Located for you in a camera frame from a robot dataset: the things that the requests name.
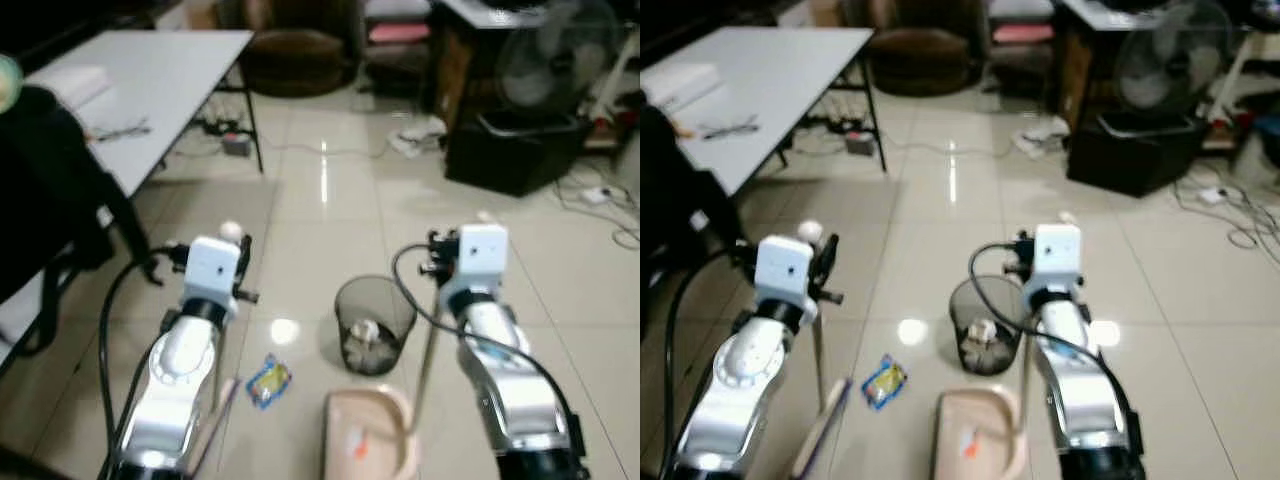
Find broom with pink head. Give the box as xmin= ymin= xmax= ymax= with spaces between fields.
xmin=188 ymin=220 xmax=247 ymax=477
xmin=788 ymin=220 xmax=853 ymax=480

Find beige long-handled dustpan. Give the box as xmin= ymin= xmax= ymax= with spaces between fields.
xmin=322 ymin=210 xmax=497 ymax=480
xmin=934 ymin=210 xmax=1079 ymax=480

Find dark floor fan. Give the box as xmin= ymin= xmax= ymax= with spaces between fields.
xmin=1114 ymin=0 xmax=1237 ymax=118
xmin=494 ymin=0 xmax=623 ymax=116

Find blue yellow snack wrapper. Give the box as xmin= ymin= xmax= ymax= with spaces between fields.
xmin=861 ymin=354 xmax=910 ymax=412
xmin=246 ymin=354 xmax=294 ymax=410

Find white crumpled cloth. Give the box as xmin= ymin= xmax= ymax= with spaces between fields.
xmin=1011 ymin=114 xmax=1072 ymax=159
xmin=387 ymin=114 xmax=449 ymax=159

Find black storage box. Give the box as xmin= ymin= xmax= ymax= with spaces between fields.
xmin=1065 ymin=112 xmax=1212 ymax=199
xmin=444 ymin=110 xmax=594 ymax=199

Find dark pens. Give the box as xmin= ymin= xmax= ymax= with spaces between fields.
xmin=698 ymin=114 xmax=762 ymax=140
xmin=92 ymin=118 xmax=153 ymax=142

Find black chair with jacket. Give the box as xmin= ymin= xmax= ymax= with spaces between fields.
xmin=640 ymin=100 xmax=748 ymax=331
xmin=0 ymin=85 xmax=136 ymax=361

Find white table with black legs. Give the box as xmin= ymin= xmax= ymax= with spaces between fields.
xmin=640 ymin=26 xmax=889 ymax=198
xmin=18 ymin=29 xmax=266 ymax=198

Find chair with pink cushion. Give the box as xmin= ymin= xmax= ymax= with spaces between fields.
xmin=989 ymin=0 xmax=1063 ymax=73
xmin=364 ymin=0 xmax=434 ymax=73

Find brown armchair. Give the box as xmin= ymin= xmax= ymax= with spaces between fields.
xmin=238 ymin=0 xmax=363 ymax=99
xmin=864 ymin=0 xmax=988 ymax=99

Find white foam block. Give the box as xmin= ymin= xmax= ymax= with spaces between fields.
xmin=644 ymin=62 xmax=724 ymax=109
xmin=24 ymin=64 xmax=113 ymax=111

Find green round object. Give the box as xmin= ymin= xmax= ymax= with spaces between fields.
xmin=0 ymin=54 xmax=23 ymax=113

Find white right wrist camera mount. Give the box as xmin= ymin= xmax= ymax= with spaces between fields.
xmin=1030 ymin=222 xmax=1084 ymax=296
xmin=440 ymin=224 xmax=510 ymax=306

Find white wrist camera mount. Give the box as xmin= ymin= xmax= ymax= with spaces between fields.
xmin=754 ymin=235 xmax=817 ymax=304
xmin=440 ymin=224 xmax=510 ymax=306
xmin=184 ymin=236 xmax=247 ymax=304
xmin=1030 ymin=222 xmax=1084 ymax=296

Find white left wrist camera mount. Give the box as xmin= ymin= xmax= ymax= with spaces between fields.
xmin=184 ymin=236 xmax=247 ymax=304
xmin=754 ymin=235 xmax=817 ymax=304

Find black wire mesh wastebasket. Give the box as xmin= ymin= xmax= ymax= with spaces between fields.
xmin=333 ymin=275 xmax=418 ymax=378
xmin=948 ymin=275 xmax=1033 ymax=378

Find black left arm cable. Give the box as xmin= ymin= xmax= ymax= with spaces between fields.
xmin=660 ymin=245 xmax=763 ymax=480
xmin=96 ymin=240 xmax=193 ymax=480

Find black floor cable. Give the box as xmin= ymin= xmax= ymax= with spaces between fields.
xmin=1174 ymin=160 xmax=1280 ymax=252
xmin=556 ymin=160 xmax=641 ymax=252

